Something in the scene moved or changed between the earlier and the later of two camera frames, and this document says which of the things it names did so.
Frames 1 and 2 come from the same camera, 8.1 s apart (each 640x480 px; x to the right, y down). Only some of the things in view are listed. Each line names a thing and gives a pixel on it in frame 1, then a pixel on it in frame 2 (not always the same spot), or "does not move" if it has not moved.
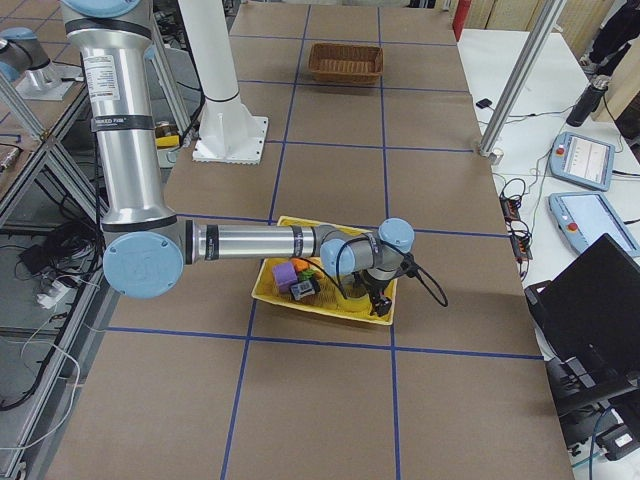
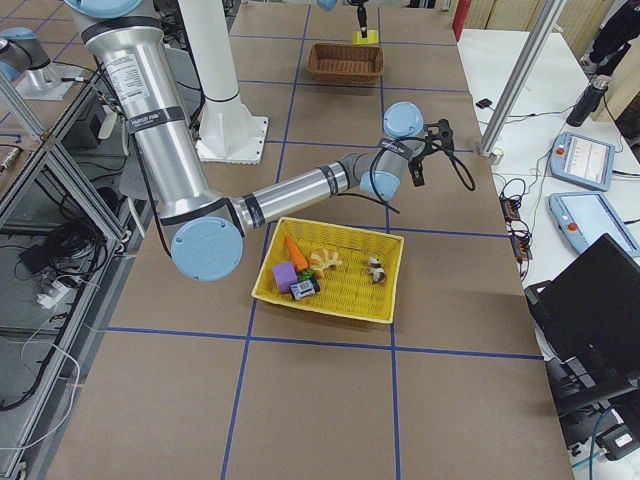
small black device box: x=484 y=103 does not move
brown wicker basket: x=346 y=63 does not move
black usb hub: x=519 y=241 does not move
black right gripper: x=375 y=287 -> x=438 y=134
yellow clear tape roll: x=354 y=297 -> x=371 y=38
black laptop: x=593 y=311 does not move
